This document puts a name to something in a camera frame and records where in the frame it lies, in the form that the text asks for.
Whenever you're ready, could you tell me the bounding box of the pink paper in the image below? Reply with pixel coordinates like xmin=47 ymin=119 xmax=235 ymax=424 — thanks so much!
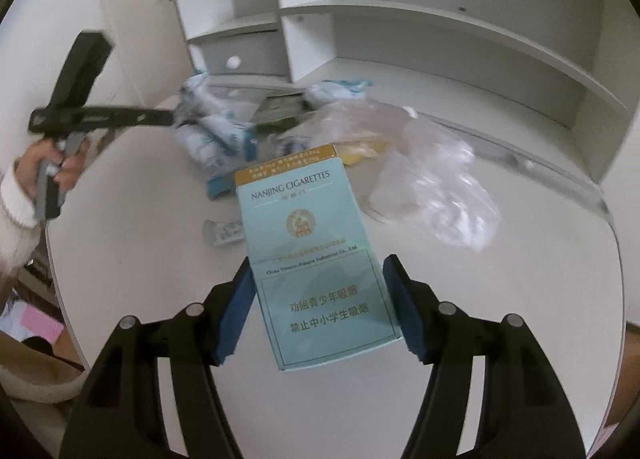
xmin=12 ymin=306 xmax=66 ymax=342

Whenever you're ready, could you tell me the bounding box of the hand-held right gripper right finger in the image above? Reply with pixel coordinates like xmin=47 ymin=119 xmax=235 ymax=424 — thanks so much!
xmin=382 ymin=254 xmax=589 ymax=459

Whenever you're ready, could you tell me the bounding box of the large white blue wrapper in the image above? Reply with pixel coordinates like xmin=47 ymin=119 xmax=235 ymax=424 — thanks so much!
xmin=172 ymin=70 xmax=262 ymax=201

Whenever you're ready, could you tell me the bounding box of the small crumpled white blue wrapper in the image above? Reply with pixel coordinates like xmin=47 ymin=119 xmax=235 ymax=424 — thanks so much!
xmin=302 ymin=78 xmax=373 ymax=107

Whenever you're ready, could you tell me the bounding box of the small white strip wrapper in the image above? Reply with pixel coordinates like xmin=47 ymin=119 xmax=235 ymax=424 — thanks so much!
xmin=201 ymin=218 xmax=246 ymax=247

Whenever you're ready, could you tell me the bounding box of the dark green packet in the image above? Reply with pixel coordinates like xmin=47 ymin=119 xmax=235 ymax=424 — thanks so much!
xmin=250 ymin=93 xmax=308 ymax=132

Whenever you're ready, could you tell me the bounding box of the clear plastic bag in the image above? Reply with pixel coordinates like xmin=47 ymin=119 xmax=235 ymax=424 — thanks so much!
xmin=292 ymin=102 xmax=503 ymax=252

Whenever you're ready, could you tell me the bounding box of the light blue cigarette pack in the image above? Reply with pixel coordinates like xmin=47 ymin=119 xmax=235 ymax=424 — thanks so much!
xmin=234 ymin=143 xmax=404 ymax=373

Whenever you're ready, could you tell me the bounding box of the person's left hand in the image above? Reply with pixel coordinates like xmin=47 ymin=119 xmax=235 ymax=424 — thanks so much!
xmin=14 ymin=136 xmax=93 ymax=200

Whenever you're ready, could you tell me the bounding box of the white shelf unit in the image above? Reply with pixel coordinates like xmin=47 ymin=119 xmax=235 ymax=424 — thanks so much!
xmin=165 ymin=0 xmax=640 ymax=185

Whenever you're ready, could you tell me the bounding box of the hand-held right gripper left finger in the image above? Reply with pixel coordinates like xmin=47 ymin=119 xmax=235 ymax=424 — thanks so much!
xmin=59 ymin=256 xmax=258 ymax=459

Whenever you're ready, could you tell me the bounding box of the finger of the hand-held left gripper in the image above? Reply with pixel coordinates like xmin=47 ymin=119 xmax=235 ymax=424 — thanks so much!
xmin=116 ymin=106 xmax=174 ymax=128

